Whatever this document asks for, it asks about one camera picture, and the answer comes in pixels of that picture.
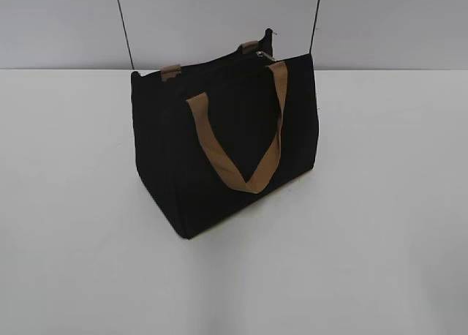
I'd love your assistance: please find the black bag with tan handles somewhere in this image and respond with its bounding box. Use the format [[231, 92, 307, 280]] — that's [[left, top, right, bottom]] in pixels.
[[130, 29, 319, 239]]

